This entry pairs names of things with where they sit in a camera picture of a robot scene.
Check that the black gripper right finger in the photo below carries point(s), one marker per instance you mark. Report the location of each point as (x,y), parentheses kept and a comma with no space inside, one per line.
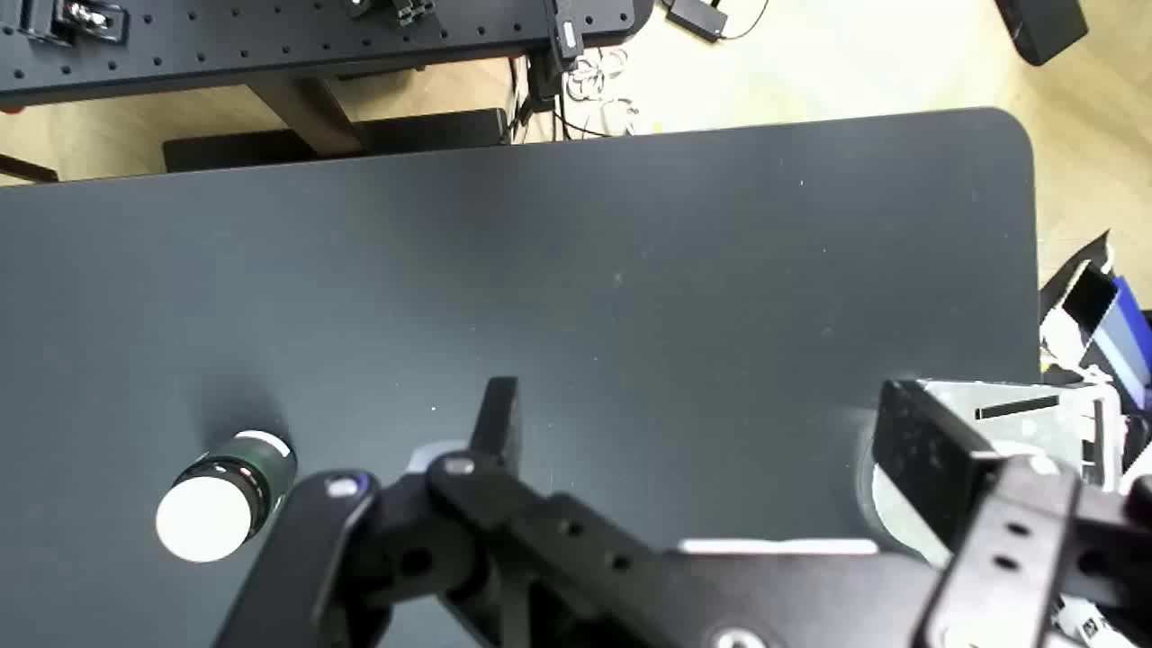
(1020,542)

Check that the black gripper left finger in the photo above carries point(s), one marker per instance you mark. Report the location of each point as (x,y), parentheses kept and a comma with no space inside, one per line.
(397,544)

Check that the dark green bottle white cap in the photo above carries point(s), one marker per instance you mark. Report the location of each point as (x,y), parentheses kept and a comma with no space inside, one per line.
(210,508)

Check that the blue white plastic package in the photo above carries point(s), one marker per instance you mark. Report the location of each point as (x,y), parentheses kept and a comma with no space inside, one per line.
(1117,330)

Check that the black table base bar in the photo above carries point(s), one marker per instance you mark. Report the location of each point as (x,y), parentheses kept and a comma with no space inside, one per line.
(397,131)

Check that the black flat device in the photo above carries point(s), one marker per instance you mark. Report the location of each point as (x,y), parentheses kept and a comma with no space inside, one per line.
(1043,26)

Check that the black perforated breadboard table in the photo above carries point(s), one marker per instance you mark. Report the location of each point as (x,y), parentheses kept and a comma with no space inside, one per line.
(276,41)

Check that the small black power adapter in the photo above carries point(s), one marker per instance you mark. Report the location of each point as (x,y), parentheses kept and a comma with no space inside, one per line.
(700,14)

